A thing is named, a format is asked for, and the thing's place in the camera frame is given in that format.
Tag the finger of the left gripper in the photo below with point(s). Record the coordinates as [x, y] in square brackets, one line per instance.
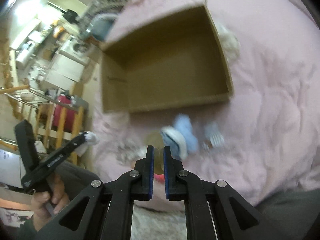
[82, 137]

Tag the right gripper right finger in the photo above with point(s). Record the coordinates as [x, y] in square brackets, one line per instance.
[182, 185]

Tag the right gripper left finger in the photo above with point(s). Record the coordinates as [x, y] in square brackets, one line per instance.
[120, 195]

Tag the small white sock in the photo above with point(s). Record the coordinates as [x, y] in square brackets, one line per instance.
[91, 139]

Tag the beige lace-trimmed scrunchie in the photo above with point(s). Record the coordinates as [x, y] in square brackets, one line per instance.
[128, 152]

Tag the light blue fluffy sock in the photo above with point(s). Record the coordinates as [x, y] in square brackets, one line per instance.
[180, 138]

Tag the clear plastic item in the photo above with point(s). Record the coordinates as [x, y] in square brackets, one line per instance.
[212, 137]

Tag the pink round soft toy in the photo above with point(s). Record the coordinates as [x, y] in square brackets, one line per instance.
[160, 178]

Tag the person's left hand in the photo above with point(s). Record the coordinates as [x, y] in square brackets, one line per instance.
[39, 201]

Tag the wooden shelf rack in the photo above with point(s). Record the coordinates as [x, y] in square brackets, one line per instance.
[54, 124]

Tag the white kitchen cabinets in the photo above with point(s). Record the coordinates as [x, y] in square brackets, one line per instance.
[63, 73]

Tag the white washing machine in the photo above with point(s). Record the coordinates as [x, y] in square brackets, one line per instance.
[75, 50]

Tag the pink bed blanket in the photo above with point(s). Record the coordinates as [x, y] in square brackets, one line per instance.
[270, 127]

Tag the blue grey cushion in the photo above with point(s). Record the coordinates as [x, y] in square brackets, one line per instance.
[101, 25]

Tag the brown cardboard box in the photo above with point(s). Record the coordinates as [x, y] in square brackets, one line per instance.
[172, 62]

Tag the patterned knit blanket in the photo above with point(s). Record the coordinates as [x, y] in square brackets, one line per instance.
[97, 7]

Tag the white fluffy cloth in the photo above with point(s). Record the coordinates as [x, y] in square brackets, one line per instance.
[229, 43]

